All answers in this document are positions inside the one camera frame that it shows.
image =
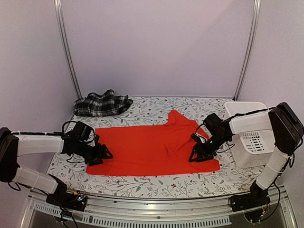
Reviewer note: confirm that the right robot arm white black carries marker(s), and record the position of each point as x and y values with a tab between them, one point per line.
281	120

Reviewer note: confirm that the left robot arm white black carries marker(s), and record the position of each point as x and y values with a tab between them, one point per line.
81	140

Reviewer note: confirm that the black white plaid skirt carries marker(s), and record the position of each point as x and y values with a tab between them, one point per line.
107	104

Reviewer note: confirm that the front aluminium rail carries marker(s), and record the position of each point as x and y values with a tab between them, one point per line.
121	212

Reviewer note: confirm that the right aluminium frame post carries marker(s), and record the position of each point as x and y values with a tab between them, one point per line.
249	48

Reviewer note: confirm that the aluminium frame post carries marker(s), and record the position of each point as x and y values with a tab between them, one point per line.
66	48
249	48

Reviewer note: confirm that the red garment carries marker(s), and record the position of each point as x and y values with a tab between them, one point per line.
151	150

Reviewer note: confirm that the white plastic laundry bin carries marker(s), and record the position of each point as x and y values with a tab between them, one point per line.
251	148

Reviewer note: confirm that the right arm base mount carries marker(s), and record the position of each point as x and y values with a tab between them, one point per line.
255	198

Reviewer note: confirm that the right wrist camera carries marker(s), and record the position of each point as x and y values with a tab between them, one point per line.
198	138

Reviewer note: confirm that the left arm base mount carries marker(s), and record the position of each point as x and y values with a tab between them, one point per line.
75	201

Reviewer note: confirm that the floral patterned table cloth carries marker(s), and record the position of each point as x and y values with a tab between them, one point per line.
230	179

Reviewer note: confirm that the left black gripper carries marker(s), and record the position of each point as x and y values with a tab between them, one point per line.
100	153

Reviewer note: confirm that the left aluminium frame post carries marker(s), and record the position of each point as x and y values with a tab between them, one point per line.
66	48

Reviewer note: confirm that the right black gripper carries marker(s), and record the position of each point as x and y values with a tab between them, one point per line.
207	156

